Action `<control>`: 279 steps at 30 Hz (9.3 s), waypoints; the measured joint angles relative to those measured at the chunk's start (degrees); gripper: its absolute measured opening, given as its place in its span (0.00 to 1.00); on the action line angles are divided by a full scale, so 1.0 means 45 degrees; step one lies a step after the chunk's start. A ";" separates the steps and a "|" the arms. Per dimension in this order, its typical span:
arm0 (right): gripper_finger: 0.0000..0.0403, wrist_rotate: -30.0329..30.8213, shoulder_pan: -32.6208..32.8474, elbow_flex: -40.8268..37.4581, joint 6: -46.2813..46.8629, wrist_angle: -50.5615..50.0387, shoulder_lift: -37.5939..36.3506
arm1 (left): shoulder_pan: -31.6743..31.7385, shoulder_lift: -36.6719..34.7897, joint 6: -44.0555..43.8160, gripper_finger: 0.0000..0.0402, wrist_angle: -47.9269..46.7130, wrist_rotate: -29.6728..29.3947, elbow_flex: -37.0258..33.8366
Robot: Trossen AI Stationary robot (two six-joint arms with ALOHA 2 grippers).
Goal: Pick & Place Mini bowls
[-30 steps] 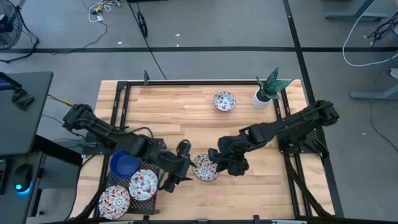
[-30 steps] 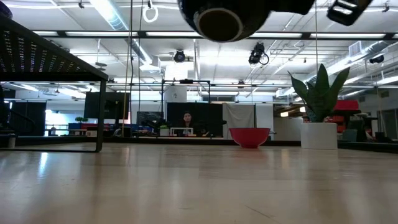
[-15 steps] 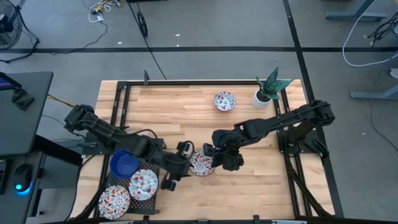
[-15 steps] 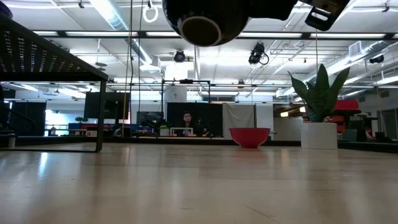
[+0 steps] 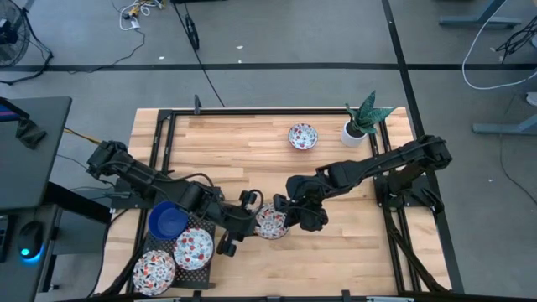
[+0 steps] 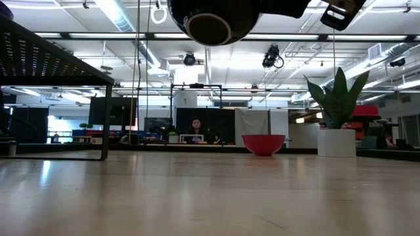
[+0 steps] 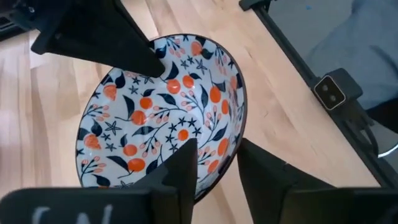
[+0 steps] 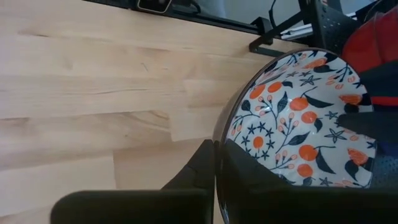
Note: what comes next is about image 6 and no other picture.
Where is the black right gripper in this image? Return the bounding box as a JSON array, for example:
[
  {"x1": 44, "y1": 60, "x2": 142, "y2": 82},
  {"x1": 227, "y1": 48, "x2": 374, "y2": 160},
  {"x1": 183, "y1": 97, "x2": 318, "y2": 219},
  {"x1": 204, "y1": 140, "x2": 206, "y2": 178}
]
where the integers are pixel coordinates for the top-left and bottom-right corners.
[{"x1": 259, "y1": 0, "x2": 368, "y2": 32}]

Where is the black bowl floral inside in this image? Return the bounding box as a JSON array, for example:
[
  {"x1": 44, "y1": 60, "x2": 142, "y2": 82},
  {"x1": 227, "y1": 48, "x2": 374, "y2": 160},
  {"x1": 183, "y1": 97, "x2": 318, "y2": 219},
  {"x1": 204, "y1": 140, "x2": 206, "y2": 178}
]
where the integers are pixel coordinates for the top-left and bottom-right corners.
[{"x1": 166, "y1": 0, "x2": 263, "y2": 47}]

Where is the red bowl floral inside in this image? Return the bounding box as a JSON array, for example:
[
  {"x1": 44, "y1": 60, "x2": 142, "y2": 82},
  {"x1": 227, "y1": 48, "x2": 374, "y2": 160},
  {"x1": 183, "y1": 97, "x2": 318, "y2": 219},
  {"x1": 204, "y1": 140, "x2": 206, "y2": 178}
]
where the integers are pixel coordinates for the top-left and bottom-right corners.
[{"x1": 241, "y1": 134, "x2": 286, "y2": 157}]

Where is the green snake plant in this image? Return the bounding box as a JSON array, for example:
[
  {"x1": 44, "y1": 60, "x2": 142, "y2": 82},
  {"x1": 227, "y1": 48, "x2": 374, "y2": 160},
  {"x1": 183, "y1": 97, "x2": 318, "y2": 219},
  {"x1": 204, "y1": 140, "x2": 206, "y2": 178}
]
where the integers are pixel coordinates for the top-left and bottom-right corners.
[{"x1": 303, "y1": 66, "x2": 371, "y2": 130}]

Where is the red storage bin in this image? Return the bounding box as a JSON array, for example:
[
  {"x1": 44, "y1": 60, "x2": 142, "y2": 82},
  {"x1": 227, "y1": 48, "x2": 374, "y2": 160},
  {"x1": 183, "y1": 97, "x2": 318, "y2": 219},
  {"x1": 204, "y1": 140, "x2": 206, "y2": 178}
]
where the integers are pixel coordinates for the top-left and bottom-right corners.
[{"x1": 350, "y1": 104, "x2": 381, "y2": 117}]

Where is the black partition panel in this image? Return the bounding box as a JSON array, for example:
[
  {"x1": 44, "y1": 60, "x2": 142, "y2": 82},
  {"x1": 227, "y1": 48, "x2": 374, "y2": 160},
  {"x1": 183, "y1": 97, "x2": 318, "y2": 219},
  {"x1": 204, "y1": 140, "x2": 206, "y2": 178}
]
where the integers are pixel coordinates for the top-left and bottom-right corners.
[{"x1": 175, "y1": 108, "x2": 236, "y2": 145}]

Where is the white plant pot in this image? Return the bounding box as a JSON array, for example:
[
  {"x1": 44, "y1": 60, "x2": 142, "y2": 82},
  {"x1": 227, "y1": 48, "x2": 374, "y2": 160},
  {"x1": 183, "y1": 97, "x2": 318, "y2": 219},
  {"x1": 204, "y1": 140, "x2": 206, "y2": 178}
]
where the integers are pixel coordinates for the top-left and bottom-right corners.
[{"x1": 316, "y1": 128, "x2": 357, "y2": 158}]

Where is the person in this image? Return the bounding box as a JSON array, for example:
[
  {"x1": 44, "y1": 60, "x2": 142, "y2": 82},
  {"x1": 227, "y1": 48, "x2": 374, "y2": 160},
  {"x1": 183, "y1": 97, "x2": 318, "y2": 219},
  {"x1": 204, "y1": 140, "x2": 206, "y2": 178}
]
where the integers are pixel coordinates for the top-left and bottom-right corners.
[{"x1": 186, "y1": 117, "x2": 211, "y2": 145}]

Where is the black monitor screen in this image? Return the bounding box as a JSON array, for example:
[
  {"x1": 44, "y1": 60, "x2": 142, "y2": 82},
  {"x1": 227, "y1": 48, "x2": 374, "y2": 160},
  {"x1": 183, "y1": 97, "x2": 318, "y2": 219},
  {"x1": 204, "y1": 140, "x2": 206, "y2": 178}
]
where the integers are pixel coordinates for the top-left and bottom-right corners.
[{"x1": 88, "y1": 96, "x2": 138, "y2": 127}]

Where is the black perforated metal shelf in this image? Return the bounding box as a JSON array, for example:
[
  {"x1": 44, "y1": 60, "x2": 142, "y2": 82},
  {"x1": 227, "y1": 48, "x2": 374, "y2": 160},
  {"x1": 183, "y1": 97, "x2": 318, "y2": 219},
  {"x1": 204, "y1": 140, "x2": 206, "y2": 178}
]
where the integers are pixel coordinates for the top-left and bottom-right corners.
[{"x1": 0, "y1": 12, "x2": 116, "y2": 161}]

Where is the black ceiling-mounted camera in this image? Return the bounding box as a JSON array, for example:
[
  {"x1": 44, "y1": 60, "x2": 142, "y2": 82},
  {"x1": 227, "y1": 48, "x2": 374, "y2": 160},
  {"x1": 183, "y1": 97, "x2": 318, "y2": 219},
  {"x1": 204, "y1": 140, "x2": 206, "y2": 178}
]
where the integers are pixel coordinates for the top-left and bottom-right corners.
[
  {"x1": 261, "y1": 44, "x2": 285, "y2": 69},
  {"x1": 182, "y1": 52, "x2": 197, "y2": 67}
]

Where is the silver ceiling duct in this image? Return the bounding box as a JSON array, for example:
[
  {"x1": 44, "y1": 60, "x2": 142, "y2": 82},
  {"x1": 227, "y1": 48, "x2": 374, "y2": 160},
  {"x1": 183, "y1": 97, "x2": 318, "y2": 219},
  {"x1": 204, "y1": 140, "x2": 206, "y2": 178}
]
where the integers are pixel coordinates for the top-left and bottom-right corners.
[
  {"x1": 94, "y1": 0, "x2": 173, "y2": 78},
  {"x1": 290, "y1": 42, "x2": 414, "y2": 103}
]

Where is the white hanging ring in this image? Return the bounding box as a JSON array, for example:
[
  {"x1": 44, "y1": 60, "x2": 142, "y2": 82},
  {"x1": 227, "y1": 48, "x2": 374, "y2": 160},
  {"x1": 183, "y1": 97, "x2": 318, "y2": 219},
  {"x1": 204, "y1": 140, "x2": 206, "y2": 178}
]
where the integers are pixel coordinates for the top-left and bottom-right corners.
[{"x1": 150, "y1": 5, "x2": 169, "y2": 25}]

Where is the black hanging cable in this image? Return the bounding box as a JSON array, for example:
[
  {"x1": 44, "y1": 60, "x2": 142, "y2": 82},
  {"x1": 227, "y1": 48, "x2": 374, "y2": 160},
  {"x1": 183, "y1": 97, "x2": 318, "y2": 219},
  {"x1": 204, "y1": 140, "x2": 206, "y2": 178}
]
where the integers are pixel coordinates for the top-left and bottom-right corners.
[{"x1": 144, "y1": 0, "x2": 152, "y2": 145}]

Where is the black aluminium table frame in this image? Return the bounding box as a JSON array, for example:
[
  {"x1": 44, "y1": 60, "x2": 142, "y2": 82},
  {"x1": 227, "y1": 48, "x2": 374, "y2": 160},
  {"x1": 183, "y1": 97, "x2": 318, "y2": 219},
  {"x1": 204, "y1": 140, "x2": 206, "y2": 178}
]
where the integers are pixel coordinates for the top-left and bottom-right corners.
[{"x1": 0, "y1": 31, "x2": 420, "y2": 162}]

